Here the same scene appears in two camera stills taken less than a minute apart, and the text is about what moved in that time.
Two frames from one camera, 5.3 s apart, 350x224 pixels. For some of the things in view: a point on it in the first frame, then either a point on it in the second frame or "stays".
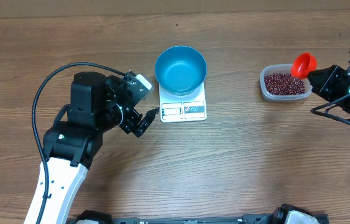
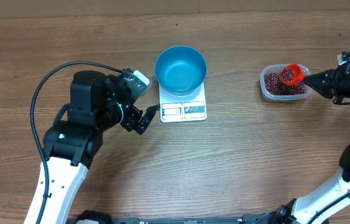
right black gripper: (331, 79) stays
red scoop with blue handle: (303, 63) → (298, 75)
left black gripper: (130, 126) stays
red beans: (283, 84) stays
